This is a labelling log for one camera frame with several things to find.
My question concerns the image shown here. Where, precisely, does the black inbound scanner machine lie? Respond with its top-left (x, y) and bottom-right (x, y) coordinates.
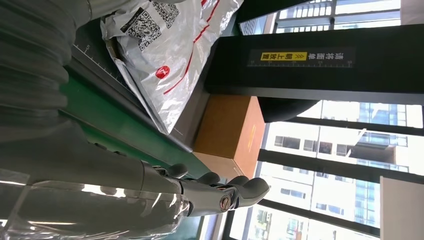
top-left (66, 16), bottom-right (424, 154)

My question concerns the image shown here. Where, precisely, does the green conveyor belt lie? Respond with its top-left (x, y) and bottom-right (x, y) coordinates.
top-left (59, 74), bottom-right (214, 240)

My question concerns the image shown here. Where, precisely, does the window with dark frame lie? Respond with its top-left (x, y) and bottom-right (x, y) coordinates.
top-left (228, 0), bottom-right (424, 240)

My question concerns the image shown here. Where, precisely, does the brown cardboard box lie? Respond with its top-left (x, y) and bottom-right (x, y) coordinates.
top-left (193, 95), bottom-right (267, 180)

